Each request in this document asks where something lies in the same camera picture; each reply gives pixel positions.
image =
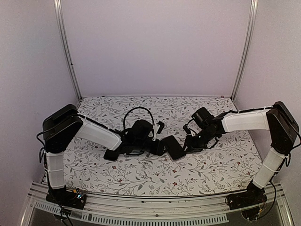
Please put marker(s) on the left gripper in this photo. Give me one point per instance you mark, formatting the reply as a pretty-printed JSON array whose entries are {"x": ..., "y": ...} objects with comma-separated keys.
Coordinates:
[{"x": 159, "y": 149}]

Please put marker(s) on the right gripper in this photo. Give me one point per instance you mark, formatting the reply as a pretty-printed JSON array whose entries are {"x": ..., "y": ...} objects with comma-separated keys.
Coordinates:
[{"x": 192, "y": 147}]

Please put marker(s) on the black purple phone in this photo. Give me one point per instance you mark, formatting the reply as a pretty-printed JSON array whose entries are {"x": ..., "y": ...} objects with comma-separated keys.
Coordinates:
[{"x": 173, "y": 148}]

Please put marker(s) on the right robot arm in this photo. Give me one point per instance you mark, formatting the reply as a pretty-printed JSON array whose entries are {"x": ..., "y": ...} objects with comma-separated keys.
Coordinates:
[{"x": 277, "y": 119}]

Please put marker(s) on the left black phone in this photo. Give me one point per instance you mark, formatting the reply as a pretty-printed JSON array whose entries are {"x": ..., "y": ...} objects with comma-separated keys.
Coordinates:
[{"x": 111, "y": 155}]

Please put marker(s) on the floral table mat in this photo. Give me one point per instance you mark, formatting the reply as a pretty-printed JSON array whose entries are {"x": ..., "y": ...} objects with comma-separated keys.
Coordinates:
[{"x": 229, "y": 166}]

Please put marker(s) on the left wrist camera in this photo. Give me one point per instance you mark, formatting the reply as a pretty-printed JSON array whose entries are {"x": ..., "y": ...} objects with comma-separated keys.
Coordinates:
[{"x": 157, "y": 129}]

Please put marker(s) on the front aluminium rail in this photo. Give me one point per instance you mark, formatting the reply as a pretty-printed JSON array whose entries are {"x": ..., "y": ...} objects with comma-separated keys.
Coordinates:
[{"x": 119, "y": 210}]

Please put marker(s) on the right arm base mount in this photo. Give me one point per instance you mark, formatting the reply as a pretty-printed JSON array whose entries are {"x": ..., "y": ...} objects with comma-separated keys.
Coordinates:
[{"x": 245, "y": 199}]

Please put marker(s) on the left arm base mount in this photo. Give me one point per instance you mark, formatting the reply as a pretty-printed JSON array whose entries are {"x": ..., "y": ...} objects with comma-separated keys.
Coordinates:
[{"x": 74, "y": 199}]

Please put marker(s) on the left aluminium frame post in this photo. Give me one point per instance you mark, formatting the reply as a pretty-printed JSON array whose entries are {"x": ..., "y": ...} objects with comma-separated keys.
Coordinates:
[{"x": 66, "y": 49}]

